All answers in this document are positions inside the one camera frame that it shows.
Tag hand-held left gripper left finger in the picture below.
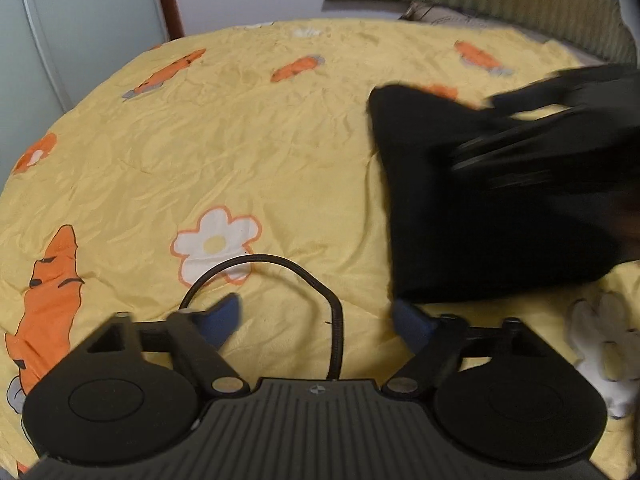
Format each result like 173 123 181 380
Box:
77 292 251 398

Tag pale grey wardrobe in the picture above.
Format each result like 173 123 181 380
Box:
0 0 172 183

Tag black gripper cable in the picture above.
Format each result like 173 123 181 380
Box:
179 254 345 382

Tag black pants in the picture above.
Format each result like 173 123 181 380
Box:
367 83 640 307

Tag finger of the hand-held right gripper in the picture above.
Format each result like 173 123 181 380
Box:
486 72 583 112

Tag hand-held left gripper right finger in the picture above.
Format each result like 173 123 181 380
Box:
382 299 557 400

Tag striped grey pillow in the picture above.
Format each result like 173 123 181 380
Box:
399 1 477 27

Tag yellow carrot print blanket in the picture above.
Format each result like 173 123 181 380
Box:
0 20 640 480

